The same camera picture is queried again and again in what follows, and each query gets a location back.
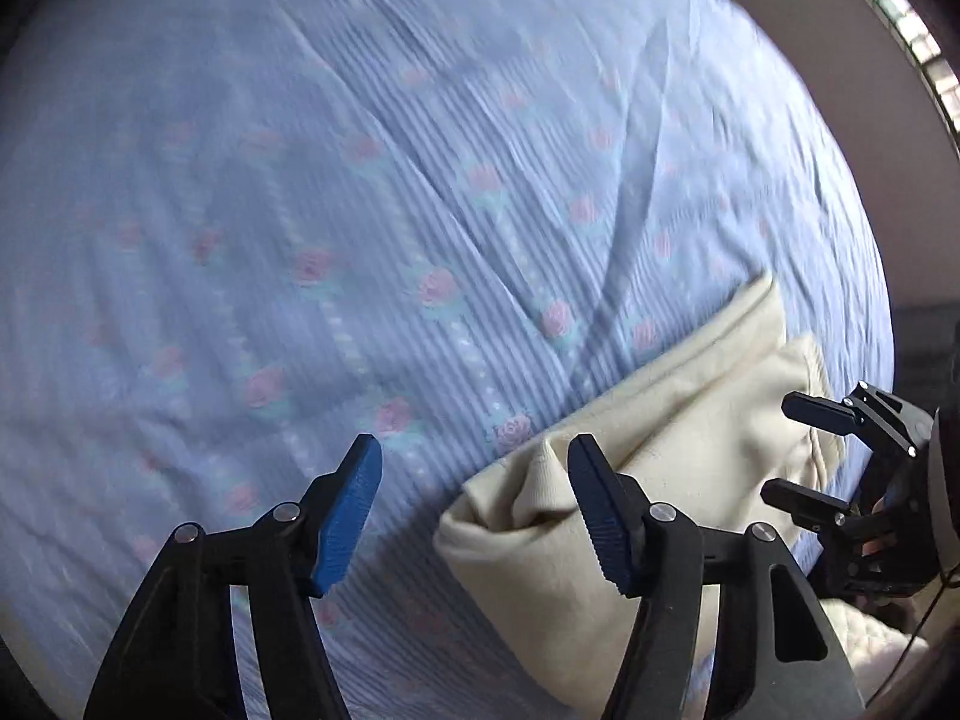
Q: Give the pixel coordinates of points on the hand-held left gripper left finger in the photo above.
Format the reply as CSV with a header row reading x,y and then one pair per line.
x,y
345,517

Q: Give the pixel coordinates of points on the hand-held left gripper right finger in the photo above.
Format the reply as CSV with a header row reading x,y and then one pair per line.
x,y
604,517

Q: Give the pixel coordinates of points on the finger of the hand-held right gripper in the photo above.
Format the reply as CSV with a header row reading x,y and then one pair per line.
x,y
817,412
802,504

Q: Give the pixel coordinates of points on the cream pants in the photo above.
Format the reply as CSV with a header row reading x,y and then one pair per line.
x,y
712,420

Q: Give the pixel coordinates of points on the white quilted cloth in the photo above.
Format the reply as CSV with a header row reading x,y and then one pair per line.
x,y
870,645

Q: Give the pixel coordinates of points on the blue floral striped bedsheet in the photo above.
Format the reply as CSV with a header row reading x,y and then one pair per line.
x,y
300,165

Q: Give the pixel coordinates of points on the window with bars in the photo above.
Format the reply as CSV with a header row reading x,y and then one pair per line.
x,y
926,45

